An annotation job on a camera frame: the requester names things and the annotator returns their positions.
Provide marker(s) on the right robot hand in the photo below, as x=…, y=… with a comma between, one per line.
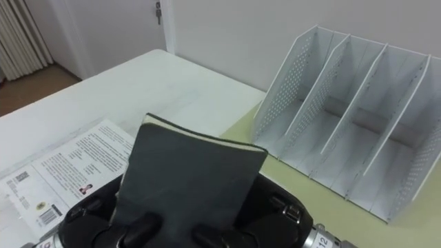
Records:
x=275, y=224

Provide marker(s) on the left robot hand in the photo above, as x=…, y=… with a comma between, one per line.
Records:
x=84, y=220

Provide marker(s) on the dark grey book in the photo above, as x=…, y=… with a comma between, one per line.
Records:
x=186, y=179

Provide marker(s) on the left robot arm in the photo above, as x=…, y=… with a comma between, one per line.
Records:
x=44, y=242

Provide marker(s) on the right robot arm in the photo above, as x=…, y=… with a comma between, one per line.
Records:
x=322, y=241

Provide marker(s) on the white printed book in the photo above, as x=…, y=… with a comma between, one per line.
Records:
x=69, y=172

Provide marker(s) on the pale yellow desk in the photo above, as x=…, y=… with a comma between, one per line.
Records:
x=330, y=210

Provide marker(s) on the white perforated file organizer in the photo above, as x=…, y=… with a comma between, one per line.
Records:
x=348, y=117

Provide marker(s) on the white table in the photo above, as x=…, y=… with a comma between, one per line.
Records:
x=138, y=89

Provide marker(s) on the white door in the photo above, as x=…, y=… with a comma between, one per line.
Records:
x=113, y=31

